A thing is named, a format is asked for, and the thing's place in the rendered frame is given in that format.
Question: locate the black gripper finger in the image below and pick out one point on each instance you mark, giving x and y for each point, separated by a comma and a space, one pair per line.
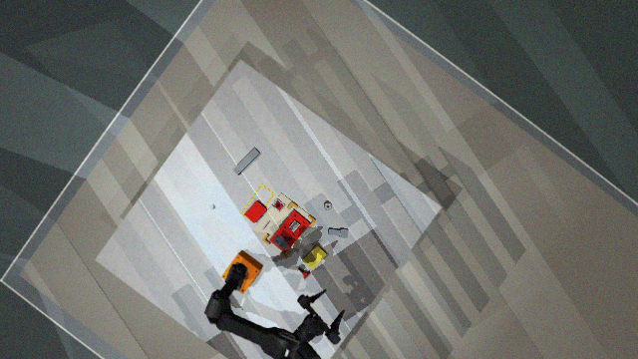
337, 321
313, 298

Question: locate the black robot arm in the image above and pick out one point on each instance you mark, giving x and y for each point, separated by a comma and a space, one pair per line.
274, 341

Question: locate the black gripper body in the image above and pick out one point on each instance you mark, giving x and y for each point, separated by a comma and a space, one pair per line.
331, 334

